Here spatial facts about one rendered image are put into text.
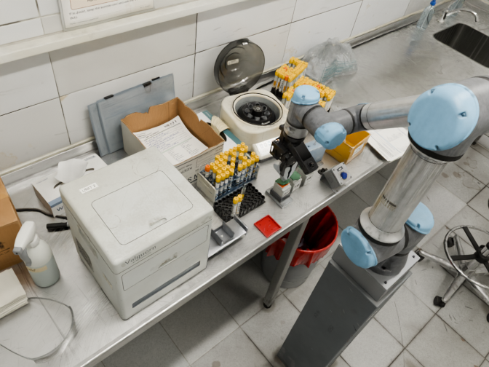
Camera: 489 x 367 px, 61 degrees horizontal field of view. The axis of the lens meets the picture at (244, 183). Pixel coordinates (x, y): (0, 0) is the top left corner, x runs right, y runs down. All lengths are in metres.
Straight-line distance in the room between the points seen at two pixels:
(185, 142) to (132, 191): 0.52
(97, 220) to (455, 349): 2.00
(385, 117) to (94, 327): 0.94
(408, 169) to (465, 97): 0.19
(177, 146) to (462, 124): 0.99
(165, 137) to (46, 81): 0.44
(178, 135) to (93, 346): 0.77
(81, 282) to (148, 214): 0.36
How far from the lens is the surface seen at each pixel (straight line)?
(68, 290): 1.29
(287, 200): 1.47
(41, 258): 1.19
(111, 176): 1.11
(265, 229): 1.39
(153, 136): 1.56
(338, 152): 1.68
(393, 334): 2.41
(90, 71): 1.44
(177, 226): 1.00
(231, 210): 1.39
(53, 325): 1.25
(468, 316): 2.69
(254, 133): 1.54
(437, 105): 0.85
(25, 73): 1.36
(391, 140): 1.88
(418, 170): 0.94
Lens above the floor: 1.99
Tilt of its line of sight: 48 degrees down
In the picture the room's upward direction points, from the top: 12 degrees clockwise
